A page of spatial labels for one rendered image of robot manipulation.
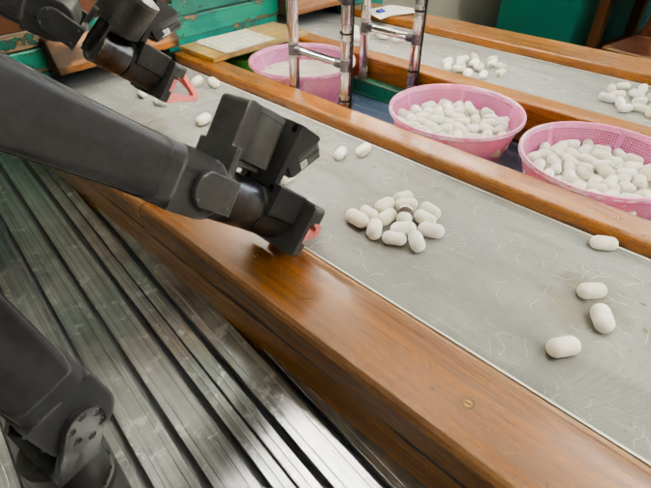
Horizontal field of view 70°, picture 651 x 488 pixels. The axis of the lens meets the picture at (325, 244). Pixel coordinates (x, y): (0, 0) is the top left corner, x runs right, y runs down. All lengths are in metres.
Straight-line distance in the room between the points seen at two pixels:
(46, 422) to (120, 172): 0.20
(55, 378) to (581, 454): 0.43
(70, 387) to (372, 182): 0.54
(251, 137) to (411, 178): 0.38
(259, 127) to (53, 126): 0.21
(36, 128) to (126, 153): 0.07
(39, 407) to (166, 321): 0.29
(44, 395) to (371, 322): 0.30
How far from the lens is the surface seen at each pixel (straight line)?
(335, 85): 1.19
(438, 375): 0.48
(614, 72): 1.40
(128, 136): 0.38
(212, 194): 0.43
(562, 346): 0.56
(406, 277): 0.61
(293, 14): 1.06
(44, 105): 0.34
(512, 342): 0.57
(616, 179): 0.92
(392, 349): 0.49
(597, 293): 0.64
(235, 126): 0.48
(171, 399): 0.60
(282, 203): 0.52
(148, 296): 0.72
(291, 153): 0.52
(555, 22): 3.51
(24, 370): 0.41
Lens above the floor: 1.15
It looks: 39 degrees down
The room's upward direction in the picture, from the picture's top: straight up
